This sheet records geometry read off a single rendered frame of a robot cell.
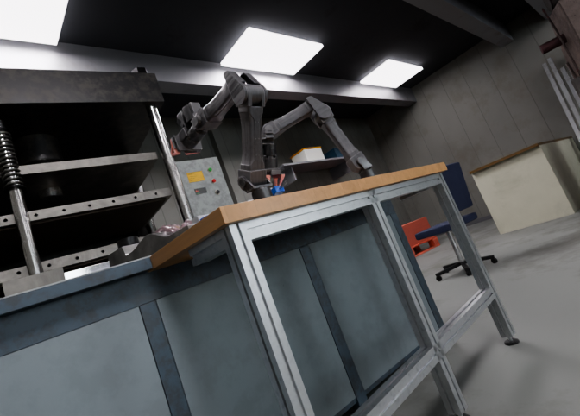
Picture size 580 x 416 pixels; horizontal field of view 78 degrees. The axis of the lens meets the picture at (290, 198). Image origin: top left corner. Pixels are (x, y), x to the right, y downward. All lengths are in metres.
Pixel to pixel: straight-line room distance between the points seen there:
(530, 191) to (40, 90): 4.74
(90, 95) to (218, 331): 1.53
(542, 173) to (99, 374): 4.67
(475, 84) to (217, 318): 7.16
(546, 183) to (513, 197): 0.37
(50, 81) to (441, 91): 7.00
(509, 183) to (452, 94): 3.33
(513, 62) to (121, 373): 7.42
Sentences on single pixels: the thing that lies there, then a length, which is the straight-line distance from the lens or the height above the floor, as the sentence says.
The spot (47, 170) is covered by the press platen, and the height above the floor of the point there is 1.50.
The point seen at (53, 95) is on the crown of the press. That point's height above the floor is 1.85.
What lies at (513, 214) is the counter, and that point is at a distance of 5.14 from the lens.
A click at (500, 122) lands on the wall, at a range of 7.72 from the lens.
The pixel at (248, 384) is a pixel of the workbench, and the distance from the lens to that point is 1.31.
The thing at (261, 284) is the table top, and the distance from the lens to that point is 0.82.
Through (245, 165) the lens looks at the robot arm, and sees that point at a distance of 1.13.
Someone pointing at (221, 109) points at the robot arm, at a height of 1.18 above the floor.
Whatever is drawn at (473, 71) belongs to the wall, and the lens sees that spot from 7.93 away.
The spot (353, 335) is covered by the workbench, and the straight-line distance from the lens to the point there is 1.58.
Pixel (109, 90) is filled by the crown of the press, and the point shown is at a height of 1.88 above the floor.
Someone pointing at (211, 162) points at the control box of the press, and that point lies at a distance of 2.49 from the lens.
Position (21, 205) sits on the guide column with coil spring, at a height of 1.31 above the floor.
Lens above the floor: 0.64
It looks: 9 degrees up
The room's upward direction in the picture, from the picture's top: 21 degrees counter-clockwise
